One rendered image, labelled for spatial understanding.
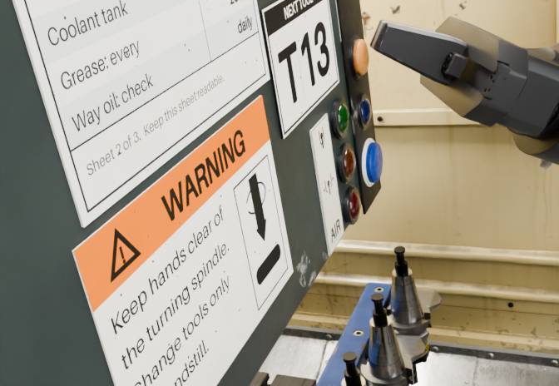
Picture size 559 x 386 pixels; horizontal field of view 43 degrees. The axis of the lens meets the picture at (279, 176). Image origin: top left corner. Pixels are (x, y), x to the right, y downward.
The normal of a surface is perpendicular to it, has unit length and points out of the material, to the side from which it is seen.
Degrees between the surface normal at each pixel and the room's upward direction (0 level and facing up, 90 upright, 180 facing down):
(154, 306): 90
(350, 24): 90
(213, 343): 90
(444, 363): 25
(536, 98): 90
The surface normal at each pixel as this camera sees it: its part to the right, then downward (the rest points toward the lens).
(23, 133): 0.91, 0.02
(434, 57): 0.13, 0.37
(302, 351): -0.29, -0.65
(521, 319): -0.38, 0.42
